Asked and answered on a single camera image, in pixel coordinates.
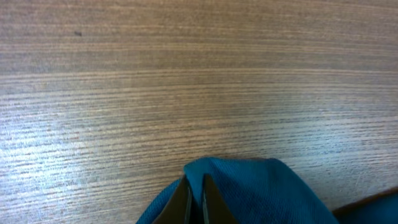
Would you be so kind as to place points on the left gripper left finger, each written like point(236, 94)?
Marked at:
point(178, 208)

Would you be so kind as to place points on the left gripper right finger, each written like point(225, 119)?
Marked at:
point(215, 209)

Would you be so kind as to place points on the dark blue polo shirt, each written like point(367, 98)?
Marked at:
point(268, 191)

